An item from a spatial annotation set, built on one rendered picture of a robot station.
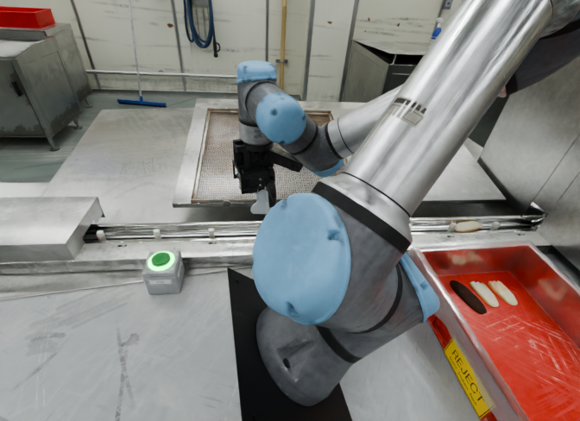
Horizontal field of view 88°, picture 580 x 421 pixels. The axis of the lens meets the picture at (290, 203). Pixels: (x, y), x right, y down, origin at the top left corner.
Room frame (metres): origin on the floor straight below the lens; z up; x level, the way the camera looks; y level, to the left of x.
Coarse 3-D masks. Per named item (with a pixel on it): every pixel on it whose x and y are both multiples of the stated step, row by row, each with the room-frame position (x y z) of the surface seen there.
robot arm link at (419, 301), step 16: (400, 272) 0.23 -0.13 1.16; (416, 272) 0.23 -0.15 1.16; (400, 288) 0.22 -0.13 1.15; (416, 288) 0.22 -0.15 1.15; (400, 304) 0.21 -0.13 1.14; (416, 304) 0.21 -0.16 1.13; (432, 304) 0.22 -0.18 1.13; (384, 320) 0.19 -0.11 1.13; (400, 320) 0.20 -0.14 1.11; (416, 320) 0.21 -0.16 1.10; (336, 336) 0.20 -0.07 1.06; (352, 336) 0.20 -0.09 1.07; (368, 336) 0.20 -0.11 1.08; (384, 336) 0.20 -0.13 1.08; (352, 352) 0.19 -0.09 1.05; (368, 352) 0.20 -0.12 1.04
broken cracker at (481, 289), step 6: (474, 282) 0.50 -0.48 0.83; (474, 288) 0.49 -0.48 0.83; (480, 288) 0.49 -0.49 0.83; (486, 288) 0.49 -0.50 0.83; (480, 294) 0.47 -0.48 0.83; (486, 294) 0.47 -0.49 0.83; (492, 294) 0.47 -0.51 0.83; (486, 300) 0.45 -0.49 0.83; (492, 300) 0.45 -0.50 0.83; (492, 306) 0.44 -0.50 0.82
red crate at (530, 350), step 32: (448, 288) 0.49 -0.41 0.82; (512, 288) 0.50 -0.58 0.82; (480, 320) 0.40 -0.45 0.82; (512, 320) 0.41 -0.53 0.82; (544, 320) 0.42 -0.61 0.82; (512, 352) 0.33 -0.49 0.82; (544, 352) 0.34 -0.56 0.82; (576, 352) 0.34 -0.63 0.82; (512, 384) 0.27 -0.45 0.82; (544, 384) 0.27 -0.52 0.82; (576, 384) 0.28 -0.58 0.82; (544, 416) 0.22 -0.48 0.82; (576, 416) 0.22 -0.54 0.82
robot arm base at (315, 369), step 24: (264, 312) 0.26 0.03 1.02; (264, 336) 0.22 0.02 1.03; (288, 336) 0.21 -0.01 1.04; (312, 336) 0.21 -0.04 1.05; (264, 360) 0.19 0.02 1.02; (288, 360) 0.19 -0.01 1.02; (312, 360) 0.19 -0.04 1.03; (336, 360) 0.19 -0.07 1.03; (288, 384) 0.17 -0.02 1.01; (312, 384) 0.17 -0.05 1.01; (336, 384) 0.18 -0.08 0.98
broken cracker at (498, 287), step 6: (492, 282) 0.51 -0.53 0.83; (498, 282) 0.51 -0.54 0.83; (492, 288) 0.49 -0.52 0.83; (498, 288) 0.49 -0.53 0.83; (504, 288) 0.49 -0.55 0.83; (498, 294) 0.48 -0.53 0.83; (504, 294) 0.47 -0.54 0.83; (510, 294) 0.47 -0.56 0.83; (504, 300) 0.46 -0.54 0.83; (510, 300) 0.46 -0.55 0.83; (516, 300) 0.46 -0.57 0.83
